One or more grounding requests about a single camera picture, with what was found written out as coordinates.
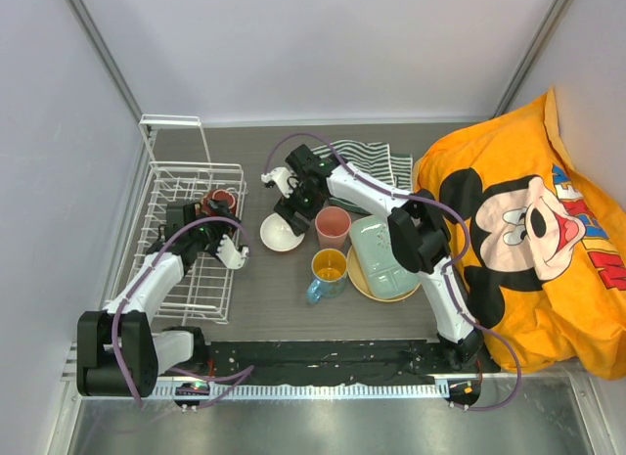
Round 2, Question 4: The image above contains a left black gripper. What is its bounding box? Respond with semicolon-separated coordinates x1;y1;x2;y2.
189;201;239;262

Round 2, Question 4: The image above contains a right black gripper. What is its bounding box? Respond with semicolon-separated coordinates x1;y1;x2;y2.
274;179;326;237

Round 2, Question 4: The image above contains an orange bowl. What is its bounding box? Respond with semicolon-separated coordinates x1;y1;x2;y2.
259;212;304;252

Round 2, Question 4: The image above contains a pink cup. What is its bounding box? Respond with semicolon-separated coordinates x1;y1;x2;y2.
314;206;352;250

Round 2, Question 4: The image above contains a red patterned cup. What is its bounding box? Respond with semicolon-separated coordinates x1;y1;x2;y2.
199;189;237;219

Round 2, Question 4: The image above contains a blue patterned bowl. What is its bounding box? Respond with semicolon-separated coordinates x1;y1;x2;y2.
306;249;347;304

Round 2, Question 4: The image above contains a yellow round plate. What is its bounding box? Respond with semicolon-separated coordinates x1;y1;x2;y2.
347;247;421;303

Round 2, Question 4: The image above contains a light green divided tray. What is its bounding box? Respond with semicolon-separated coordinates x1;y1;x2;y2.
349;215;420;300

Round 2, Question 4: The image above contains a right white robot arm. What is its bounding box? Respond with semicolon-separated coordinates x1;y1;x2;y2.
261;145;483;372

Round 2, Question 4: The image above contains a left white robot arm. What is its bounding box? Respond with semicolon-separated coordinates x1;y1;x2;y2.
76;198;249;400

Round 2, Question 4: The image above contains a green striped towel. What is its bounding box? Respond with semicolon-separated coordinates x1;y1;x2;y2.
333;139;414;190

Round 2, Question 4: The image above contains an orange cartoon cloth bag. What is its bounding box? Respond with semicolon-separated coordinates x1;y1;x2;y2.
413;92;625;380

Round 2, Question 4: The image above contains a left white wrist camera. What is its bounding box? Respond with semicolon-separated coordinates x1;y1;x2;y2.
214;234;249;270

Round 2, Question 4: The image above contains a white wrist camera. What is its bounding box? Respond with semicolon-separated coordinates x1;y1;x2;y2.
260;167;293;199
214;234;249;270

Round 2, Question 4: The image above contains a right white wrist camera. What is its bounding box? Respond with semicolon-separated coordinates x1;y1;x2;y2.
260;167;293;199

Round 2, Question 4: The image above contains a white wire dish rack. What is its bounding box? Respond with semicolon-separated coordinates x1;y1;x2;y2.
104;114;247;326

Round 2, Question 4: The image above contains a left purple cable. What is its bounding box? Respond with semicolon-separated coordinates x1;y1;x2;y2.
111;217;255;410

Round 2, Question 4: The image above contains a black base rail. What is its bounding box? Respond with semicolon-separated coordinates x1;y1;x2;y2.
208;340;500;387

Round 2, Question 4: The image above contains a white slotted cable duct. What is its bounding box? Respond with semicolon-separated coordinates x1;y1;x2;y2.
149;380;449;401

